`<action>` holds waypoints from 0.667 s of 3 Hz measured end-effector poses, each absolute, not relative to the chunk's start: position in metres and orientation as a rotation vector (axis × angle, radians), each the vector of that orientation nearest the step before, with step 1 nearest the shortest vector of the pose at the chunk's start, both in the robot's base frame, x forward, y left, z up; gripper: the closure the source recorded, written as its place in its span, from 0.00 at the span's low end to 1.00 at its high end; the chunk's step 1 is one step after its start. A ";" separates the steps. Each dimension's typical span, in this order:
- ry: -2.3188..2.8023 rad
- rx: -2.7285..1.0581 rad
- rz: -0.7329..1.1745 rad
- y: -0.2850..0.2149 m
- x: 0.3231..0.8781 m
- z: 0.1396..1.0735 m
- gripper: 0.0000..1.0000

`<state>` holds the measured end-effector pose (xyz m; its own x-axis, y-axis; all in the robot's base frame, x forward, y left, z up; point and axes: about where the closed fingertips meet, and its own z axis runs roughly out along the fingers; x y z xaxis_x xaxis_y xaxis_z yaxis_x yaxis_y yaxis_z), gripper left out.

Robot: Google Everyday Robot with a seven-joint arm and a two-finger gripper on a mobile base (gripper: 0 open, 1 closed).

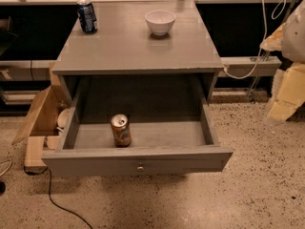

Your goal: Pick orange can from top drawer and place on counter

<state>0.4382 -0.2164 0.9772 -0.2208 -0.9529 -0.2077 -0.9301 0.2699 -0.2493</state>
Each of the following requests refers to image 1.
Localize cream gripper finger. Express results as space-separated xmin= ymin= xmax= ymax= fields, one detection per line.
xmin=266 ymin=62 xmax=305 ymax=122
xmin=260 ymin=23 xmax=286 ymax=52

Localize orange soda can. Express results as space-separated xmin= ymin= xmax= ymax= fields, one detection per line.
xmin=111 ymin=114 xmax=132 ymax=147

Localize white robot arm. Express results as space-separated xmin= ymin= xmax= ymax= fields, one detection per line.
xmin=260 ymin=1 xmax=305 ymax=124

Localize grey open top drawer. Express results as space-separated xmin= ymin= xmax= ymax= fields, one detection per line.
xmin=41 ymin=77 xmax=234 ymax=177

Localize grey cabinet counter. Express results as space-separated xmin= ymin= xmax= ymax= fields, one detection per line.
xmin=52 ymin=1 xmax=223 ymax=97

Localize round metal drawer knob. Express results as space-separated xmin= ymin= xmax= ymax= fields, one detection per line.
xmin=136 ymin=165 xmax=145 ymax=172

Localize blue soda can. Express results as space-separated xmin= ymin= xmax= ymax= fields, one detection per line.
xmin=77 ymin=0 xmax=97 ymax=33

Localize white ceramic bowl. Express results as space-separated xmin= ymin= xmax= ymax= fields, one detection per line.
xmin=145 ymin=10 xmax=176 ymax=35

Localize white plates in box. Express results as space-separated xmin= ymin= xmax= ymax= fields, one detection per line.
xmin=57 ymin=109 xmax=70 ymax=132

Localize black floor cable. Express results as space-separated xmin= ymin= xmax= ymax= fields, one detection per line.
xmin=22 ymin=165 xmax=93 ymax=229

